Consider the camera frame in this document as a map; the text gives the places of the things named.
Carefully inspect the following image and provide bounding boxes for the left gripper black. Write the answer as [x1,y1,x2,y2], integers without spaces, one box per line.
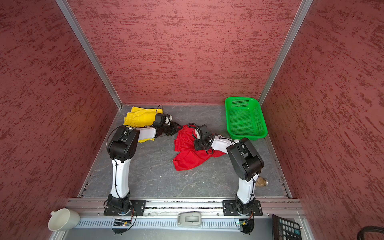
[161,121,183,136]

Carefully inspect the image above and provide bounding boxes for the red shorts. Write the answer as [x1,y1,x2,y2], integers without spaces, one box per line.
[173,125,225,172]

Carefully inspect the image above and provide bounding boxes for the yellow shorts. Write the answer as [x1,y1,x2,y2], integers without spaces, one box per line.
[123,107,163,143]

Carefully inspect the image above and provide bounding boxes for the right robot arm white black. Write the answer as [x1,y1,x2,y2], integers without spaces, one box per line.
[194,135,265,216]

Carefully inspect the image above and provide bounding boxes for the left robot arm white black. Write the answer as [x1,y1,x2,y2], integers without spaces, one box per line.
[104,122,182,216]

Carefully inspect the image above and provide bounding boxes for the green plastic basket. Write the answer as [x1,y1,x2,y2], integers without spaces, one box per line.
[225,97,268,141]

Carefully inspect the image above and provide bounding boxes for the small wooden block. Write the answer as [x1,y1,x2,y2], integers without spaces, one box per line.
[255,177,268,188]

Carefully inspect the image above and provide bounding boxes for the grey tape dispenser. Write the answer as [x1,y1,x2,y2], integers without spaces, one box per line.
[177,212,202,228]

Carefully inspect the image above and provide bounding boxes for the black calculator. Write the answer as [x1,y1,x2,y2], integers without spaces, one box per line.
[272,215,302,240]

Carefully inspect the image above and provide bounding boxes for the white ceramic cup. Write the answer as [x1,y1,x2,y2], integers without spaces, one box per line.
[48,208,81,232]

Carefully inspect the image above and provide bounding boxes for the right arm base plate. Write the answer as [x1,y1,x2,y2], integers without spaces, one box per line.
[222,200,263,217]

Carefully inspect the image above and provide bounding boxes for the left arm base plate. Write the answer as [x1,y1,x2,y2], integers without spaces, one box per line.
[104,200,147,217]

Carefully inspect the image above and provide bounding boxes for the right circuit board with wires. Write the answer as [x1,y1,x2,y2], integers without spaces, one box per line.
[239,212,255,235]

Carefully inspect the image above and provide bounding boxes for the circuit board with wires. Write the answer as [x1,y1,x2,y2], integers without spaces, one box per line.
[112,209,137,235]
[239,212,255,235]

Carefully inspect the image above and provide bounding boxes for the left circuit board with wires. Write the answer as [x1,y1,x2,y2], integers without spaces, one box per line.
[112,209,137,235]

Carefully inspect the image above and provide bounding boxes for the aluminium rail frame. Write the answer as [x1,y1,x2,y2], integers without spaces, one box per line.
[50,198,315,240]

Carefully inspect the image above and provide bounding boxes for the white slotted cable duct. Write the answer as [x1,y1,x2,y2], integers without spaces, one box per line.
[73,218,244,230]

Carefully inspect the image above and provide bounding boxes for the left corner aluminium post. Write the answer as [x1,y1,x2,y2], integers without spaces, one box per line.
[56,0,124,110]

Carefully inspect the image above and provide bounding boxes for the corner aluminium post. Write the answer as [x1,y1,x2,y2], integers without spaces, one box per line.
[56,0,124,110]
[259,0,313,106]

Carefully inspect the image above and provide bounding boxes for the right corner aluminium post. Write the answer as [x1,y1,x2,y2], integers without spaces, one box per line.
[259,0,313,106]

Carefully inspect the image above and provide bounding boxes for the black cable coil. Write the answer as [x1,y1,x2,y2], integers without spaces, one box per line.
[356,225,384,240]

